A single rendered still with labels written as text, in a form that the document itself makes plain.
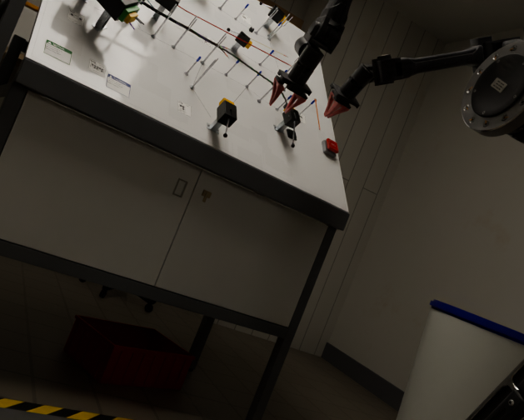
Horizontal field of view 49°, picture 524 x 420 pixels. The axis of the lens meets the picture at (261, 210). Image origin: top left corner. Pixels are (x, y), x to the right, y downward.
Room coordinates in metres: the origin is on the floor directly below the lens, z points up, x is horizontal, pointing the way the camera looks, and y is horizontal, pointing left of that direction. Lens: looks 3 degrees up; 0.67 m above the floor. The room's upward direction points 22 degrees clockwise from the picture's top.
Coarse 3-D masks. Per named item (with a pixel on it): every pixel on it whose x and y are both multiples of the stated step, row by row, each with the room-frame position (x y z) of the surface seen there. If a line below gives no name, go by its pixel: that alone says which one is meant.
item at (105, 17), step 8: (104, 0) 1.60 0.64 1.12; (112, 0) 1.59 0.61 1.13; (120, 0) 1.58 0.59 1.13; (128, 0) 1.60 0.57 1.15; (136, 0) 1.62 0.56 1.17; (104, 8) 1.61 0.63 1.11; (112, 8) 1.60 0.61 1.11; (120, 8) 1.59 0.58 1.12; (104, 16) 1.65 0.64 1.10; (112, 16) 1.61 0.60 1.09; (96, 24) 1.68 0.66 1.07; (104, 24) 1.69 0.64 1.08
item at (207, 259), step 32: (192, 192) 1.78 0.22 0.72; (224, 192) 1.84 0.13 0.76; (192, 224) 1.80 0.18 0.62; (224, 224) 1.86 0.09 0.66; (256, 224) 1.92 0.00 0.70; (288, 224) 1.98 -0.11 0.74; (320, 224) 2.05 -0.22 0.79; (192, 256) 1.83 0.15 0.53; (224, 256) 1.88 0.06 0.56; (256, 256) 1.94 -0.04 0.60; (288, 256) 2.01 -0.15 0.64; (192, 288) 1.85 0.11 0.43; (224, 288) 1.91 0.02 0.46; (256, 288) 1.97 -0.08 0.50; (288, 288) 2.04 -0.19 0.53; (288, 320) 2.06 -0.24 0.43
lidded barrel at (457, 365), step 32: (448, 320) 2.47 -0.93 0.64; (480, 320) 2.36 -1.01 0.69; (448, 352) 2.44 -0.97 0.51; (480, 352) 2.36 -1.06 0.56; (512, 352) 2.32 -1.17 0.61; (416, 384) 2.55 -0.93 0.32; (448, 384) 2.41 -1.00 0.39; (480, 384) 2.35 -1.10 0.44; (416, 416) 2.49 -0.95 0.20; (448, 416) 2.39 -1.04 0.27
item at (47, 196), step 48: (48, 144) 1.55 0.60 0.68; (96, 144) 1.61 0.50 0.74; (144, 144) 1.68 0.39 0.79; (0, 192) 1.51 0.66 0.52; (48, 192) 1.57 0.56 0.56; (96, 192) 1.64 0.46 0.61; (144, 192) 1.71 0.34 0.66; (48, 240) 1.60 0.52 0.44; (96, 240) 1.66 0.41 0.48; (144, 240) 1.74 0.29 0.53
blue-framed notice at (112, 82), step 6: (108, 78) 1.60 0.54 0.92; (114, 78) 1.62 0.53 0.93; (108, 84) 1.59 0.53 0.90; (114, 84) 1.61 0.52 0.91; (120, 84) 1.62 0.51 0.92; (126, 84) 1.64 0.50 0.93; (114, 90) 1.59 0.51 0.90; (120, 90) 1.61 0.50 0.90; (126, 90) 1.63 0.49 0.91; (126, 96) 1.61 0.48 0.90
